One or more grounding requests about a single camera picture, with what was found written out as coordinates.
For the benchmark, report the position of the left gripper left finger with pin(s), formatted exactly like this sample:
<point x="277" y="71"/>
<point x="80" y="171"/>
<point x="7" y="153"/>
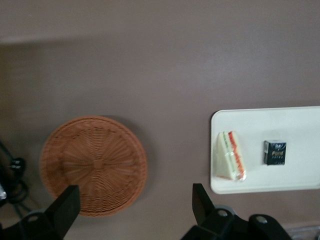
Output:
<point x="63" y="212"/>

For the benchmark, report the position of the black tissue pack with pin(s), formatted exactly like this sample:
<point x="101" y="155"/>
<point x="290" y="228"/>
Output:
<point x="275" y="153"/>

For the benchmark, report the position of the triangle sandwich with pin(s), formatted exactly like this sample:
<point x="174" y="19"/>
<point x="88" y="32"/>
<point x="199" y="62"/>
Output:
<point x="228" y="160"/>

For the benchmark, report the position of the cream plastic tray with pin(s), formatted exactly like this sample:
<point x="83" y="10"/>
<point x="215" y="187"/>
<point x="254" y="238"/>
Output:
<point x="275" y="180"/>

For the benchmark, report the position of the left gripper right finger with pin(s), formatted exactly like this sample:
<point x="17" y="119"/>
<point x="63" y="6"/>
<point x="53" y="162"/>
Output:
<point x="203" y="207"/>

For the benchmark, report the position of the brown round wicker basket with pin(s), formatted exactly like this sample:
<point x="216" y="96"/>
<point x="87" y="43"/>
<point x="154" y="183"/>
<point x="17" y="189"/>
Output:
<point x="95" y="155"/>

